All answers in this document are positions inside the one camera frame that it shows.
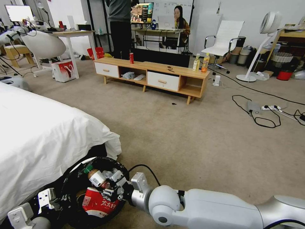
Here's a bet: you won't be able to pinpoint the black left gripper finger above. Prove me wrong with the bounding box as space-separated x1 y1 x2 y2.
49 194 68 211

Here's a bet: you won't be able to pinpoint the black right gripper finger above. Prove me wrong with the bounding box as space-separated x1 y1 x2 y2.
102 188 117 200

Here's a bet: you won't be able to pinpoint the black trash bin with bag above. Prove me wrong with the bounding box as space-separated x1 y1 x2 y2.
61 156 131 228

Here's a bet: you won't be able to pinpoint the grey waste bin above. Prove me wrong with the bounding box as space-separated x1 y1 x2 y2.
237 49 251 67

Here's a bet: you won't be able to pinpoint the red printed paper cup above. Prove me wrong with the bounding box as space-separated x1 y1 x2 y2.
82 187 117 218

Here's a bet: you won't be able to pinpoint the crumpled clear plastic wrapper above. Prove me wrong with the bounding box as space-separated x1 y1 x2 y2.
102 168 119 180

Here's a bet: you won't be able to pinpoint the green-capped bottle with white label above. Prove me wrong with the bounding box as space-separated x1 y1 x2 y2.
84 165 107 187

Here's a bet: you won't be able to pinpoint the bed with white sheet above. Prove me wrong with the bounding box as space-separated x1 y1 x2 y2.
0 82 122 216

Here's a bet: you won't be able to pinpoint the wooden TV cabinet white drawers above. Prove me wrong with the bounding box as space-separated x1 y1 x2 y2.
93 58 211 105

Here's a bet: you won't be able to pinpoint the white and red gift bag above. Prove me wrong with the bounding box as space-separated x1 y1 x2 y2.
50 60 80 83

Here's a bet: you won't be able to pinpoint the red paper bag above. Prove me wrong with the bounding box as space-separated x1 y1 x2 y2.
86 46 105 61

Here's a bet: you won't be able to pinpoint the pale green tea bottle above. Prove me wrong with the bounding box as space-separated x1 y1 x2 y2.
192 53 201 72

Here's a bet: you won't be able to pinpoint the orange juice bottle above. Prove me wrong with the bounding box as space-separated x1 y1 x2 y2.
201 52 211 73

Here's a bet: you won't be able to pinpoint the wooden stool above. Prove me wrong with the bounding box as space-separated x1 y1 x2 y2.
4 44 35 68

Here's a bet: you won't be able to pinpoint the white egg-shaped robot shell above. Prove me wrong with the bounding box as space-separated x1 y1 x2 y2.
22 30 67 59

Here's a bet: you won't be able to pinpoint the standing person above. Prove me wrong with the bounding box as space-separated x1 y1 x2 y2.
105 0 133 60

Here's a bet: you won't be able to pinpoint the white-legged wooden table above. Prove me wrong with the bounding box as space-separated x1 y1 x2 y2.
33 30 96 77

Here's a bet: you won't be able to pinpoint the white power strip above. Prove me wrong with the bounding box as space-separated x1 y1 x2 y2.
261 105 283 113

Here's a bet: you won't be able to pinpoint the silver laptop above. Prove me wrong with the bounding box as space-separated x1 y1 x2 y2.
158 15 177 31

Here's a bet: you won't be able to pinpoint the seated person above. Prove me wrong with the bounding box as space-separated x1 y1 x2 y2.
173 5 191 49

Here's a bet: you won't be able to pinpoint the computer monitor showing pictures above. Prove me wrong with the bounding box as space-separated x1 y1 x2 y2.
130 2 154 24

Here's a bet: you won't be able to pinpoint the white office chair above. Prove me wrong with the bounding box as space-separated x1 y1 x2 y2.
201 20 245 73

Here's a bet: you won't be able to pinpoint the whiteboard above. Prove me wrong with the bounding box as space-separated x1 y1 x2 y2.
152 0 194 17

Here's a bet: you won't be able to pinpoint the bright white monitor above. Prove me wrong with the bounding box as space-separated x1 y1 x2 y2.
5 5 35 22

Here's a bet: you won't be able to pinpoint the desk lamp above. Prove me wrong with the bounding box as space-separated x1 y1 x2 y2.
37 1 52 27

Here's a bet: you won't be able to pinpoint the white standing fan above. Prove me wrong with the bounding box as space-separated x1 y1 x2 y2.
236 11 283 82

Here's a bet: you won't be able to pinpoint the red bucket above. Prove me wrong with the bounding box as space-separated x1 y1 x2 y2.
276 70 293 81

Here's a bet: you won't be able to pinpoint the wooden shelf unit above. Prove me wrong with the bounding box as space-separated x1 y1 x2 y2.
268 23 305 74

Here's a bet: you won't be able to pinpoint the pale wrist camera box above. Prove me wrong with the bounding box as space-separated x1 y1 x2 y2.
38 188 57 214
110 170 125 183

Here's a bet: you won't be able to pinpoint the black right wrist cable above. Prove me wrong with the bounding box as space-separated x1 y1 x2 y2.
125 164 161 187

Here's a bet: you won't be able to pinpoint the black floor cable loop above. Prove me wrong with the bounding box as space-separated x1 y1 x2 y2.
232 94 282 129

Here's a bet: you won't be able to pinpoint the wooden desk with black frame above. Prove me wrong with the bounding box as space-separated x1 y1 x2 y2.
132 27 186 52

